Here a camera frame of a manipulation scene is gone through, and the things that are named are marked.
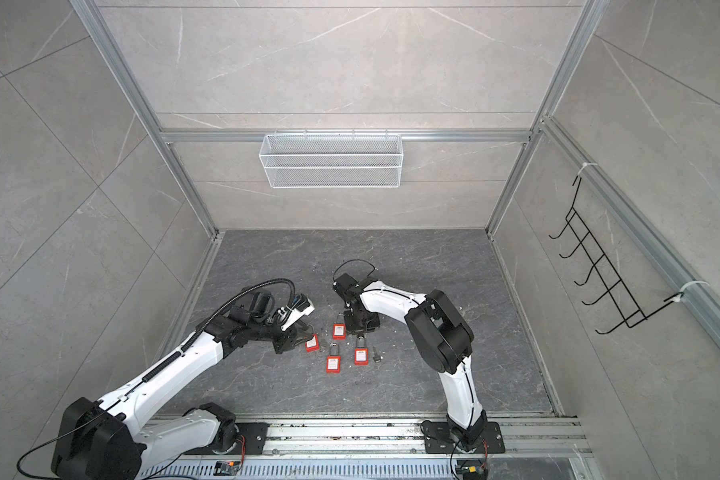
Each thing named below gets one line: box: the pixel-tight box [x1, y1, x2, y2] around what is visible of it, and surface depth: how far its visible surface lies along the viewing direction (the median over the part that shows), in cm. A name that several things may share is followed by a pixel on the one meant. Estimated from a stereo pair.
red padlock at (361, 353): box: [354, 332, 369, 366], surface depth 87 cm
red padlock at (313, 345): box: [305, 334, 320, 353], surface depth 90 cm
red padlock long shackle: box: [332, 313, 347, 340], surface depth 92 cm
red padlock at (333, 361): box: [326, 342, 341, 374], surface depth 86 cm
